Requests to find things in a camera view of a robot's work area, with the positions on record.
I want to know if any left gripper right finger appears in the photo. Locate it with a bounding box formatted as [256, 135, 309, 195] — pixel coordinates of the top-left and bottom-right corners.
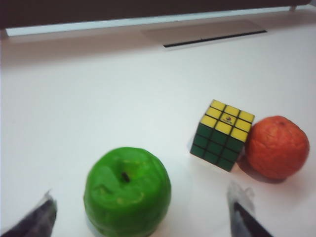
[226, 181, 274, 237]

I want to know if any orange fruit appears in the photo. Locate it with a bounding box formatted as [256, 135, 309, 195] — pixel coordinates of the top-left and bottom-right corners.
[244, 115, 310, 180]

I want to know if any green apple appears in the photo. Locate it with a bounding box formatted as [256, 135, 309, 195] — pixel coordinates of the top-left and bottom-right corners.
[83, 147, 172, 237]

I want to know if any desk cable slot cover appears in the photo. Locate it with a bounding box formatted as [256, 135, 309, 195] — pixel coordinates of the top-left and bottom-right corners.
[141, 21, 268, 52]

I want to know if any Rubik's cube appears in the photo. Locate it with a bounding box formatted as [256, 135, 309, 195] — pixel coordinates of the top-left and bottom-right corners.
[190, 99, 255, 172]

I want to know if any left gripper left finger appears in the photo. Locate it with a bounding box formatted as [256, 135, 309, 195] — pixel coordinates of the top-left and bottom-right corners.
[0, 189, 58, 237]

